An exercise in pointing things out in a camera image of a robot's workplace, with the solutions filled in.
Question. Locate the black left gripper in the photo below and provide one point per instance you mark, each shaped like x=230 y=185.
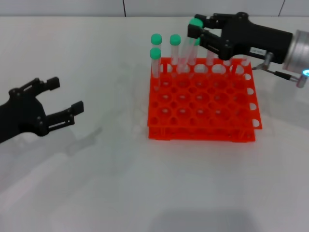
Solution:
x=21 y=116

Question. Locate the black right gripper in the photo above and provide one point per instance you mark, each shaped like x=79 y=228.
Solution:
x=253 y=38

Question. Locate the clear test tube green cap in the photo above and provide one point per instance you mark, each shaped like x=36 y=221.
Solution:
x=245 y=61
x=210 y=58
x=194 y=55
x=155 y=53
x=196 y=23
x=156 y=38
x=175 y=39
x=227 y=61

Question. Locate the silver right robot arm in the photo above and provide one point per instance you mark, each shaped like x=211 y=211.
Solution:
x=299 y=50

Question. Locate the orange test tube rack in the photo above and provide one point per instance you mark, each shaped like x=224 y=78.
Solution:
x=200 y=116

